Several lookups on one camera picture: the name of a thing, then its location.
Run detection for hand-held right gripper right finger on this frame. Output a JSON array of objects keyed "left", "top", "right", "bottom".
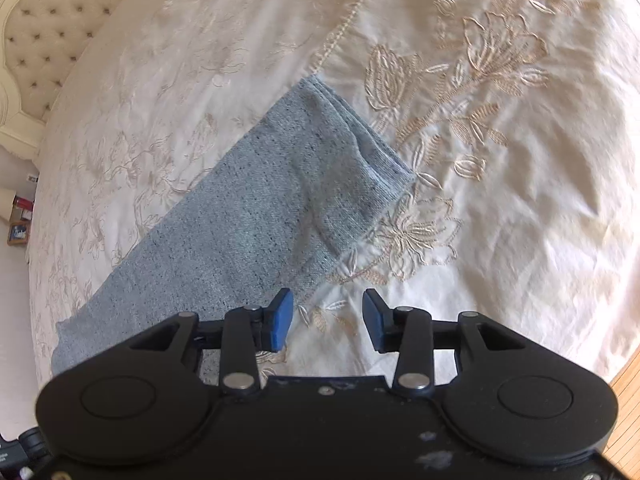
[{"left": 362, "top": 288, "right": 541, "bottom": 398}]

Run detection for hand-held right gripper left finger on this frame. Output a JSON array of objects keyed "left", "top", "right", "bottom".
[{"left": 117, "top": 288, "right": 295, "bottom": 397}]

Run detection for grey-blue pants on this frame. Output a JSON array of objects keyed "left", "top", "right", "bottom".
[{"left": 50, "top": 75, "right": 417, "bottom": 386}]

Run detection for cream floral bedspread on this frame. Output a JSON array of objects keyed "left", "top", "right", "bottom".
[{"left": 27, "top": 0, "right": 640, "bottom": 388}]

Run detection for small framed picture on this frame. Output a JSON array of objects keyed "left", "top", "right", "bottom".
[{"left": 7, "top": 220, "right": 32, "bottom": 246}]

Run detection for cream tufted headboard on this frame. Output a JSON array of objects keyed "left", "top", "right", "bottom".
[{"left": 0, "top": 0, "right": 162, "bottom": 161}]

